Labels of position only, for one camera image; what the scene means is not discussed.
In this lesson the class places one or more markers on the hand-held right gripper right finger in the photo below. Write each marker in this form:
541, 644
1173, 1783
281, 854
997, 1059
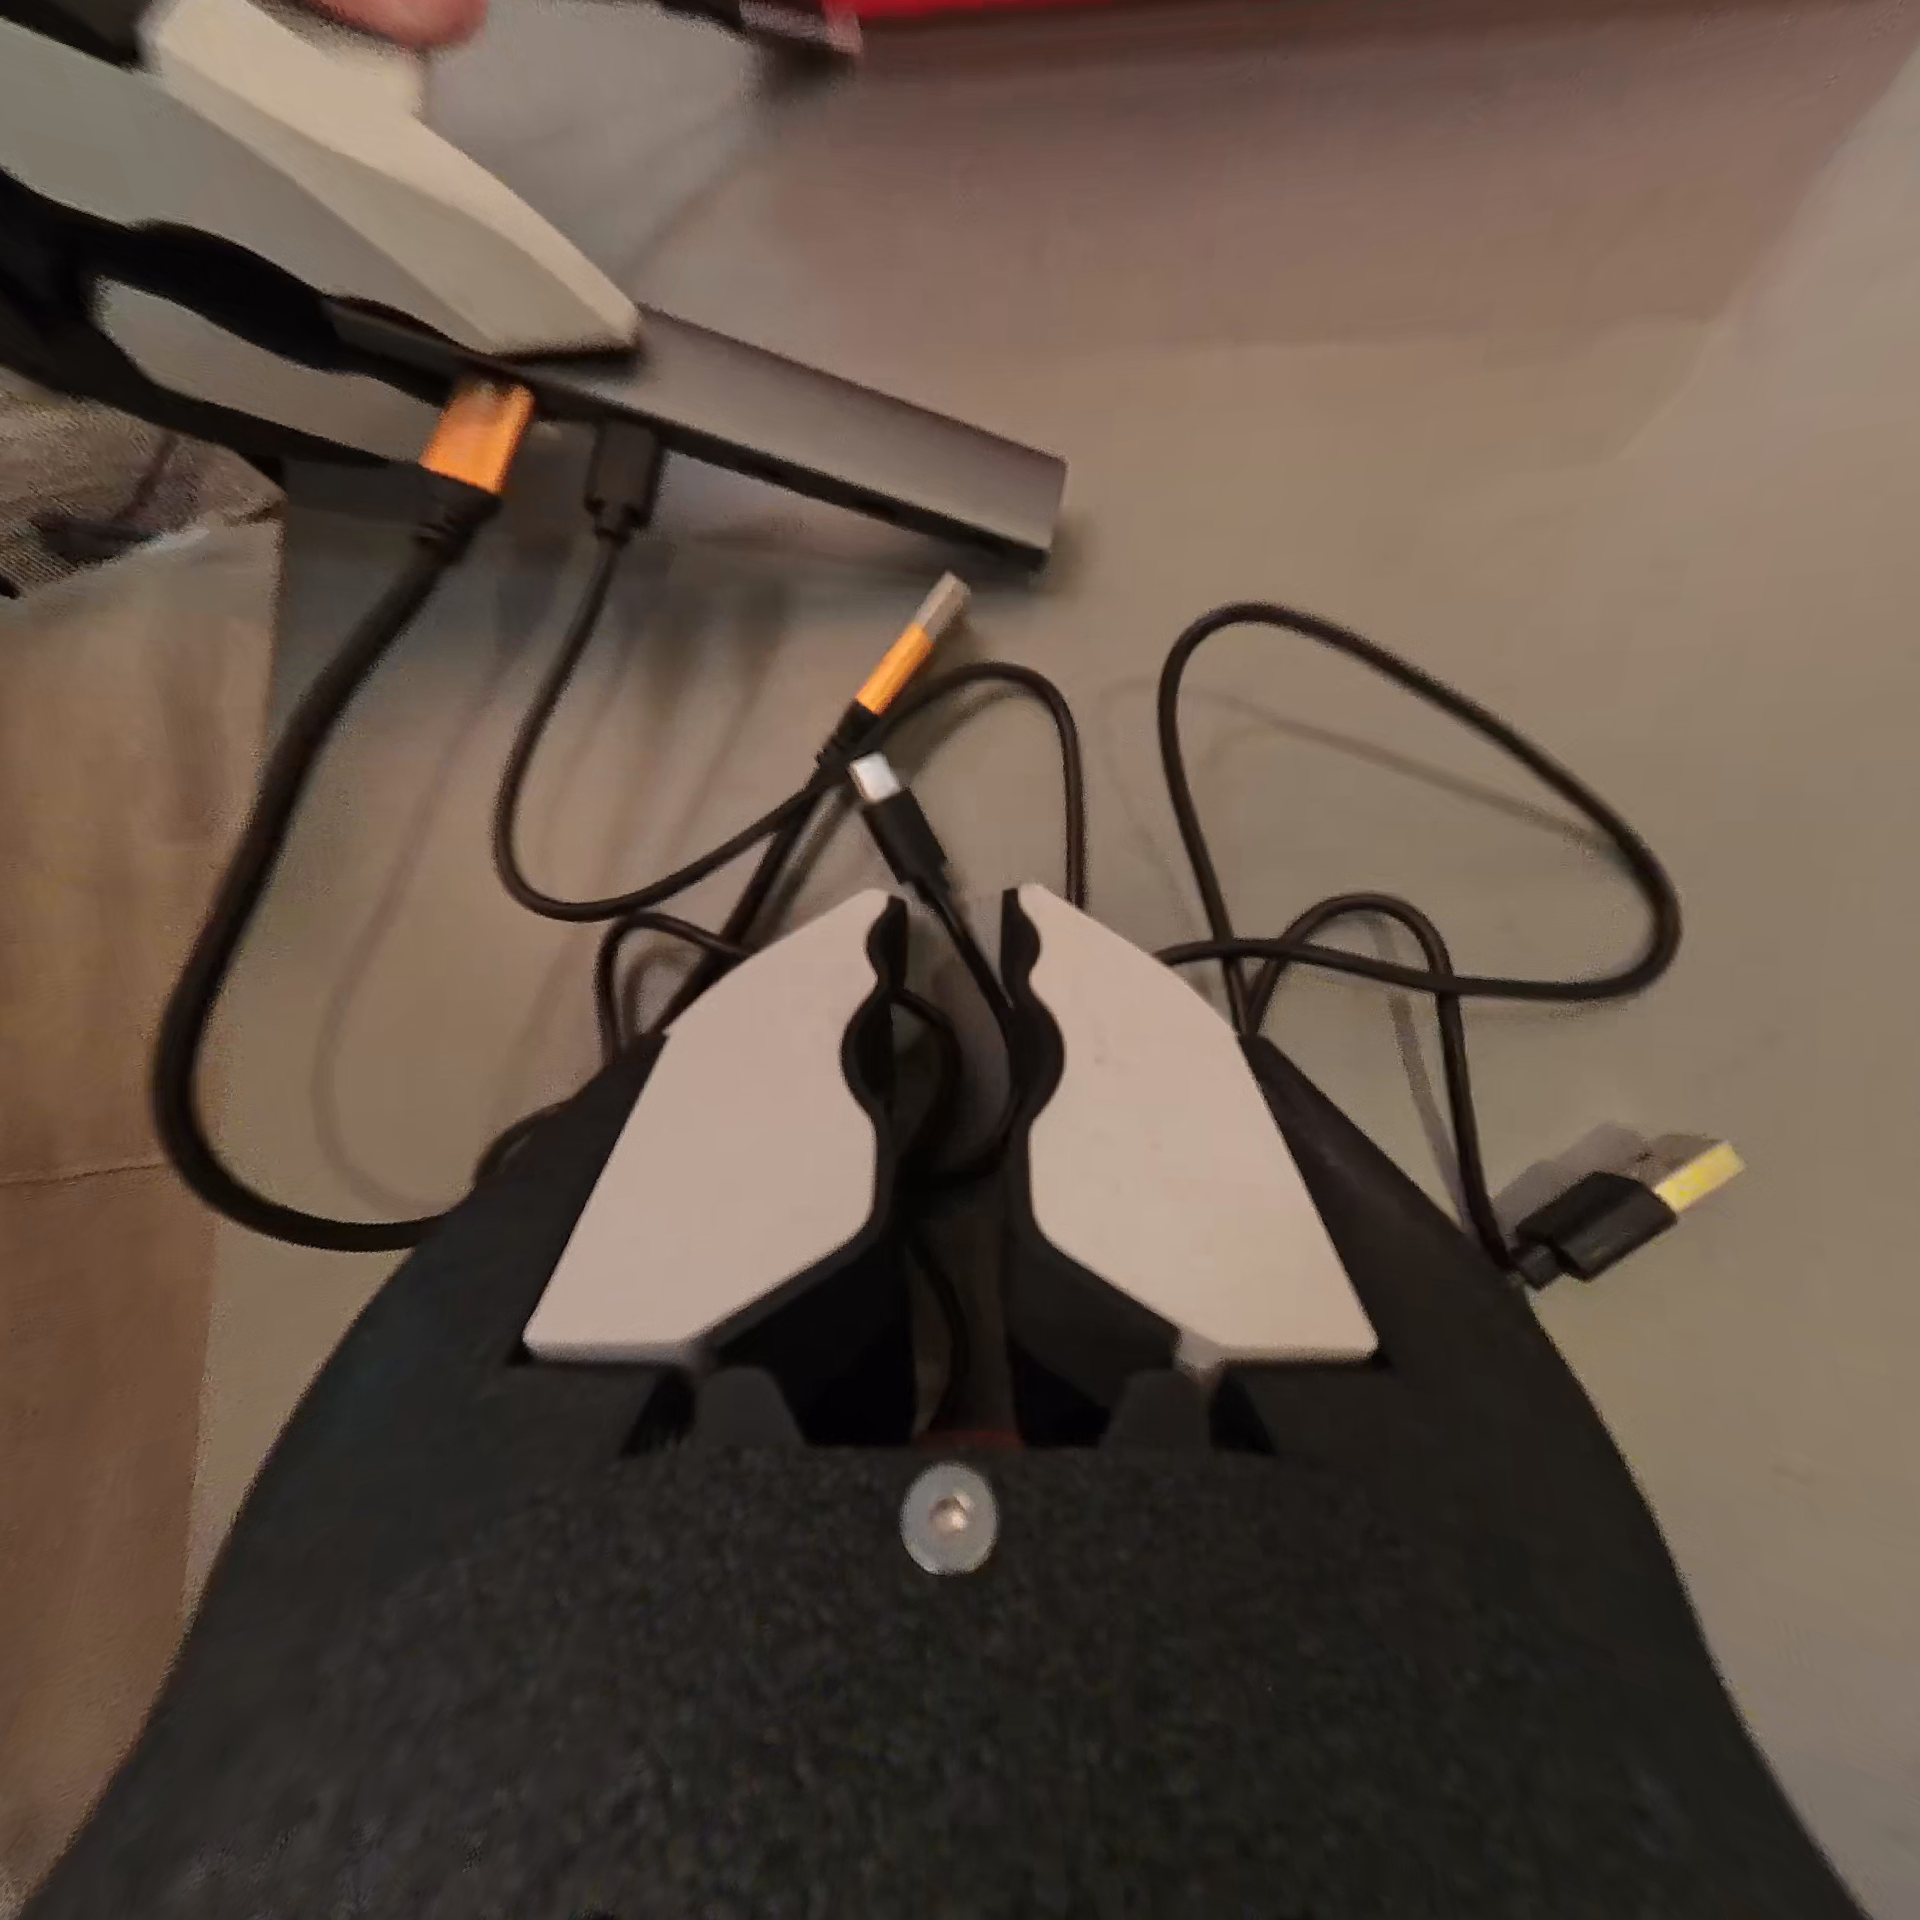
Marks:
1201, 1184

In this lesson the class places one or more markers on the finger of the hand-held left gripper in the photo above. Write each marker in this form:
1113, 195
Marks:
376, 195
240, 368

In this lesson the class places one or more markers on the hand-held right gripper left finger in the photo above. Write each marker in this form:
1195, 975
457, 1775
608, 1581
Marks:
734, 1184

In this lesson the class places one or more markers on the dark grey usb hub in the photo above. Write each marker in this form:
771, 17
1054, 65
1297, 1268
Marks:
870, 451

